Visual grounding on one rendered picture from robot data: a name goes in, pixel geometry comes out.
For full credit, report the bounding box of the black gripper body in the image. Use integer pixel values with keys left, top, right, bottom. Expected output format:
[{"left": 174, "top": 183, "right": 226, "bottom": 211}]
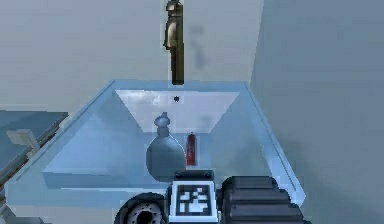
[{"left": 113, "top": 192, "right": 170, "bottom": 224}]

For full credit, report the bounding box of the pale blue sink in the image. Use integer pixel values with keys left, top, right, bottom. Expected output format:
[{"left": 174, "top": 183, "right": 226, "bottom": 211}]
[{"left": 4, "top": 79, "right": 307, "bottom": 211}]

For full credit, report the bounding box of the red bottle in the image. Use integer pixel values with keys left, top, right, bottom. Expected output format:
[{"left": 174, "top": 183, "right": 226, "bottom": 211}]
[{"left": 185, "top": 132, "right": 198, "bottom": 167}]

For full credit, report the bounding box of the brass tap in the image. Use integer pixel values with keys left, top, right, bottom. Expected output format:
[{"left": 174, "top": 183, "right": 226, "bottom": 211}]
[{"left": 162, "top": 0, "right": 185, "bottom": 86}]

